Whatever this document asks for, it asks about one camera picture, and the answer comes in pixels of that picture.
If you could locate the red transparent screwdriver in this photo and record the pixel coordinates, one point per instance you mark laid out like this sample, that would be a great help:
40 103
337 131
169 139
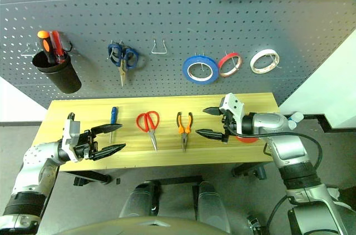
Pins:
57 43

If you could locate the orange black needle-nose pliers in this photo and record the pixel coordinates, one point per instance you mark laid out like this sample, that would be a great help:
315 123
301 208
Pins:
182 130

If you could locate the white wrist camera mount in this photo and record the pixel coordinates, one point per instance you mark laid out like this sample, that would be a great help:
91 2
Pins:
233 104
69 137

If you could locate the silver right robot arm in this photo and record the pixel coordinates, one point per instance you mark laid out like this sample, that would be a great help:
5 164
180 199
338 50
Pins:
286 149

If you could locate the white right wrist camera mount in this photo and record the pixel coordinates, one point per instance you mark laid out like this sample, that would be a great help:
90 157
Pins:
233 104

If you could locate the small white plastic bottles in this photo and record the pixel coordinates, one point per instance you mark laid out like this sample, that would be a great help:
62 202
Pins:
294 119

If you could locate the white tape roll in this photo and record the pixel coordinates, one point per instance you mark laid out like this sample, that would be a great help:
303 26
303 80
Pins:
252 64

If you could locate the white panel with black edge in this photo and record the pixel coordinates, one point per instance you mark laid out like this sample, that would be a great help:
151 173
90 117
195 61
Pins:
328 93

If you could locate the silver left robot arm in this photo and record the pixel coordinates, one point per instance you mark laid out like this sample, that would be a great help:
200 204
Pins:
36 154

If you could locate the dark olive rounded dome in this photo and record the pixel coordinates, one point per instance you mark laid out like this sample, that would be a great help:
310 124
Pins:
111 228

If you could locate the grey perforated pegboard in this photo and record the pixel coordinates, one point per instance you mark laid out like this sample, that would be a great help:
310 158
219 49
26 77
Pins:
194 10

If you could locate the small black floor piece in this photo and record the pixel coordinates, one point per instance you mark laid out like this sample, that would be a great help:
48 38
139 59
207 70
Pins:
118 181

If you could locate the black cup holder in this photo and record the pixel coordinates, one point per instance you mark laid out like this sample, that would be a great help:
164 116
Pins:
64 79

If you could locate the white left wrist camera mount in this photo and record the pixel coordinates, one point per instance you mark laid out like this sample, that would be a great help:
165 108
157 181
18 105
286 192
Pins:
69 137

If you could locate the thin red tape roll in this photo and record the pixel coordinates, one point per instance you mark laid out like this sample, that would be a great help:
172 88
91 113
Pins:
226 57

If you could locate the black crossbar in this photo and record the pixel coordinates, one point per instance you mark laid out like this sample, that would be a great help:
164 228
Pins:
178 180

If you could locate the grey rounded shape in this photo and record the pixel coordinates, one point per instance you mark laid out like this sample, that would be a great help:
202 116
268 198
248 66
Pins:
139 201
211 204

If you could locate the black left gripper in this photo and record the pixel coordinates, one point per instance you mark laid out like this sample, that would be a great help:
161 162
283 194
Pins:
86 146

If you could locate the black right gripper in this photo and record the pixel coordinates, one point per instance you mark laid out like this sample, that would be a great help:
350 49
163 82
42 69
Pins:
229 126

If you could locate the blue tape roll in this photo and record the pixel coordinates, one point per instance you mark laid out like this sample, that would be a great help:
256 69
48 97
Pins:
185 71

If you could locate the black connector block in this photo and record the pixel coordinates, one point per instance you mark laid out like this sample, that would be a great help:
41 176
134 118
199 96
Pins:
254 224

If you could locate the black table foot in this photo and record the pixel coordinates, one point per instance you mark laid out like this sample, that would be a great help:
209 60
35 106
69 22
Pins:
91 177
247 169

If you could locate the plain white panel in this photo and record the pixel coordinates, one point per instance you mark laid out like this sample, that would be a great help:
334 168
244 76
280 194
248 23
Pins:
16 104

